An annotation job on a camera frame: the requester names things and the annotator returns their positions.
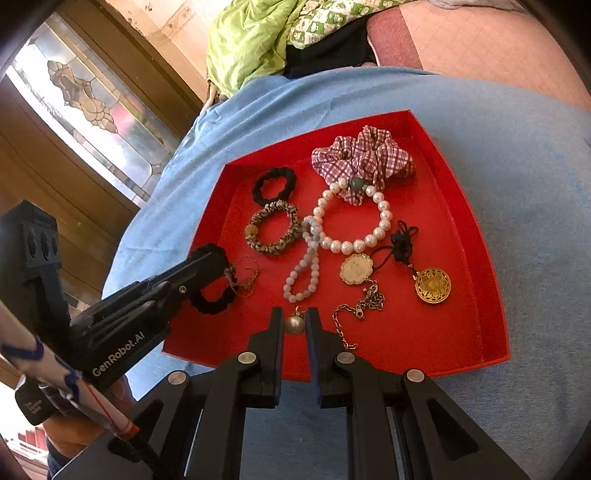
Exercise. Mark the blue cloth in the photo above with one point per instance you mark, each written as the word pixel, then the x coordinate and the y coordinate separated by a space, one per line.
pixel 508 138

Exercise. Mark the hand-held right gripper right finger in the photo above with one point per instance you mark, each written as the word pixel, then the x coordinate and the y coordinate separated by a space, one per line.
pixel 313 341

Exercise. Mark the red jewelry tray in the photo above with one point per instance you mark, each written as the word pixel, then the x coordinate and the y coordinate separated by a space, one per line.
pixel 415 323

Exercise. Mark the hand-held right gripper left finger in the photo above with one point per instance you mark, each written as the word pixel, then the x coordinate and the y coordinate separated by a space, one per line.
pixel 279 337

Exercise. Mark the red plaid fabric scrunchie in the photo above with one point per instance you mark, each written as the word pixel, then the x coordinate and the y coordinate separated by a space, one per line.
pixel 369 157

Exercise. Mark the black cloth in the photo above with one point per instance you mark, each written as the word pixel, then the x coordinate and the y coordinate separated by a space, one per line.
pixel 332 50

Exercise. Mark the thin black scrunchie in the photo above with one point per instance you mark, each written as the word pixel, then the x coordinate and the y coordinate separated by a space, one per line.
pixel 217 304

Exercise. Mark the small black scrunchie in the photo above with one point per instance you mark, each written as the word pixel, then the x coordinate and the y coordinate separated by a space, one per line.
pixel 258 191

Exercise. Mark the leopard print scrunchie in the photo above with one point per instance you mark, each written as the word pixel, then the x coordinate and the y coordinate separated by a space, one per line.
pixel 277 247

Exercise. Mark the green patterned white blanket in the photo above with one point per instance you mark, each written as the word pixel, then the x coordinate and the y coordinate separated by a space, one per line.
pixel 323 23

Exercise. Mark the pink bed sheet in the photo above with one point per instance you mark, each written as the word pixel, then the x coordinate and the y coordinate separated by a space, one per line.
pixel 485 46

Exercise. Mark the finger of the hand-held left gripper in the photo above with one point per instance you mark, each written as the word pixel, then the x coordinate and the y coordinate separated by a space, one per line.
pixel 184 272
pixel 178 302

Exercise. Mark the grey cloth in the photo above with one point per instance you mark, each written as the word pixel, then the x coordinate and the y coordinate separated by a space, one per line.
pixel 445 3

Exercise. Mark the silver ball pendant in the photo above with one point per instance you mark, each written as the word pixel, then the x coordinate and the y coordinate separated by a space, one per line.
pixel 295 324

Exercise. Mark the green quilt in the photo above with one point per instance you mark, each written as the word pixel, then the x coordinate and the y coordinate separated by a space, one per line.
pixel 249 41

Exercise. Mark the stained glass window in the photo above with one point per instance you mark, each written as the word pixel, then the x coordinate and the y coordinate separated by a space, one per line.
pixel 92 106

